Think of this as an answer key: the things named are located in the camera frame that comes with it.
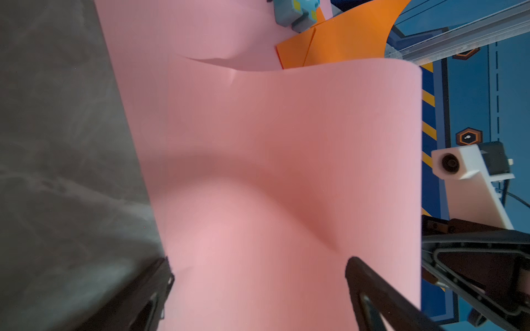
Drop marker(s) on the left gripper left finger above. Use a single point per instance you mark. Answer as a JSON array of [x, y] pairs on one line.
[[140, 305]]

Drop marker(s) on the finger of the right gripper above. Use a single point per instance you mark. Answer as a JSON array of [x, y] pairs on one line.
[[489, 270]]

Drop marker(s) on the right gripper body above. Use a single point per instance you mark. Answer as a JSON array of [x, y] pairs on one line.
[[439, 225]]

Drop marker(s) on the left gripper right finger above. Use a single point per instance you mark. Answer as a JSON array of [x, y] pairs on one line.
[[379, 306]]

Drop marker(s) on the pink paper top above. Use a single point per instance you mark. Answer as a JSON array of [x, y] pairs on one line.
[[252, 263]]

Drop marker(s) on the pink paper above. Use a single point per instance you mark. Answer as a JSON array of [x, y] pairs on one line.
[[252, 263], [165, 41]]

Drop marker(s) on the orange paper back right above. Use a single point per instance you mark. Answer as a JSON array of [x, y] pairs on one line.
[[359, 33]]

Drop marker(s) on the small blue toy box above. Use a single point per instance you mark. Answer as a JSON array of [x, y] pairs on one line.
[[299, 15]]

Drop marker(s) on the pink paper lower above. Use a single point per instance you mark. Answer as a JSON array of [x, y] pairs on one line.
[[165, 41]]

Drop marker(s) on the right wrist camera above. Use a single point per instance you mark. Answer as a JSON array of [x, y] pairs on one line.
[[469, 174]]

